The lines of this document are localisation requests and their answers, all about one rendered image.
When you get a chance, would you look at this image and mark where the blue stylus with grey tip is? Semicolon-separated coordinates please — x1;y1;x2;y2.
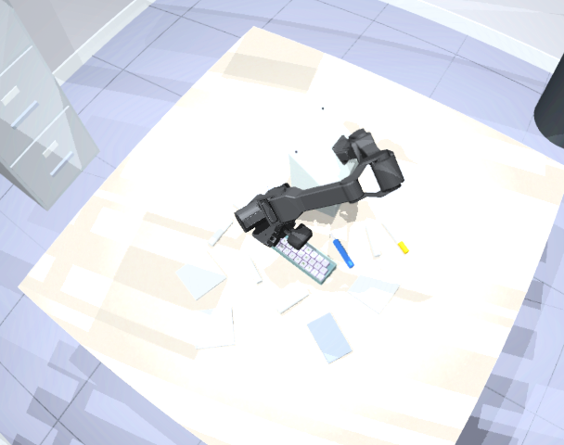
330;233;354;268

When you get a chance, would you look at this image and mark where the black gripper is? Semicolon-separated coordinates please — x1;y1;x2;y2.
247;194;313;250

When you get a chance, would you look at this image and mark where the white keyboard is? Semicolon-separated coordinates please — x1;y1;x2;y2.
271;235;338;285

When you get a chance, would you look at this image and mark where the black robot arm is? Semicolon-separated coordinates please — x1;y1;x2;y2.
234;128;404;248

